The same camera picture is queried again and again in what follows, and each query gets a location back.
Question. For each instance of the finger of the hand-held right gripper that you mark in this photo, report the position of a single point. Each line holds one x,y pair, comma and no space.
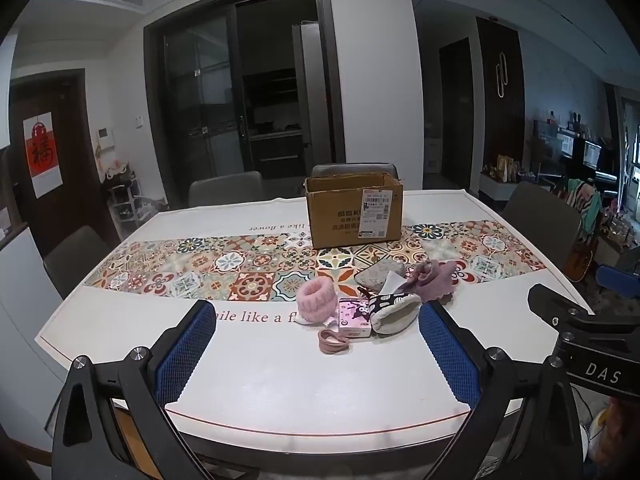
550,305

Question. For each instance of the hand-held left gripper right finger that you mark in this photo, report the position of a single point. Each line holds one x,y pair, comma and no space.
445,355

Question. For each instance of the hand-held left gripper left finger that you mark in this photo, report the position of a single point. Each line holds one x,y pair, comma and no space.
185,355

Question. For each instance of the brown cardboard box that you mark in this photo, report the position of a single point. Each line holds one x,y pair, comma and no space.
340,220

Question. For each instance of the blue chair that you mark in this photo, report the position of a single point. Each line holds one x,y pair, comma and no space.
617,280

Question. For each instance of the mauve knitted cloth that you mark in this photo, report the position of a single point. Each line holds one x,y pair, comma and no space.
440,280

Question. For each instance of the grey dining chair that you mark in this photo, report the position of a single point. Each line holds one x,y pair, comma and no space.
542,220
75,260
225,187
350,170

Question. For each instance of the pink cartoon print box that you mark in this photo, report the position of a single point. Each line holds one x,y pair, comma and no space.
352,322

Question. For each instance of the tile pattern tablecloth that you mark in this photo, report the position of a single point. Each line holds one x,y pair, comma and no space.
280,390

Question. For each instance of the grey floral pouch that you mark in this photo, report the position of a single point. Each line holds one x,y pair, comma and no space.
375,275

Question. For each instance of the colourful hanging clothes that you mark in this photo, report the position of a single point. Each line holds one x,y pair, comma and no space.
582,202

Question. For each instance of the white low cabinet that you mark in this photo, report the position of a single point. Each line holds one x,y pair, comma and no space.
500,185

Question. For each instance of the pink fluffy scrunchie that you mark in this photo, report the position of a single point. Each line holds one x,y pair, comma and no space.
312,305

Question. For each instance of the black piano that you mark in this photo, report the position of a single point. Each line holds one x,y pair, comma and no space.
595,160

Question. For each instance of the white shelf rack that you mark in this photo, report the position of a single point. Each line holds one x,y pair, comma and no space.
127,200

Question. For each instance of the dark wooden door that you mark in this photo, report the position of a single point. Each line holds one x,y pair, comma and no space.
70,175

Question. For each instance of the dark interior door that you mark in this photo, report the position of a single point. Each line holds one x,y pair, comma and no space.
456,110

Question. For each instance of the white intercom panel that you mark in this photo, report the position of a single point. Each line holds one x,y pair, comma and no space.
104,137

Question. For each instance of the dark sliding glass door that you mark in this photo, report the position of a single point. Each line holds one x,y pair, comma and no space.
210,95

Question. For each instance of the dark slatted wall panel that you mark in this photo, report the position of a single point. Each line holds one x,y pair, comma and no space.
500,135

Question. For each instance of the loop shaped wall lamp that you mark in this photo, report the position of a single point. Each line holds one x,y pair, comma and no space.
502,75

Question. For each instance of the red wall calendar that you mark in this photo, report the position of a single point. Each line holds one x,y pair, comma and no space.
40,152

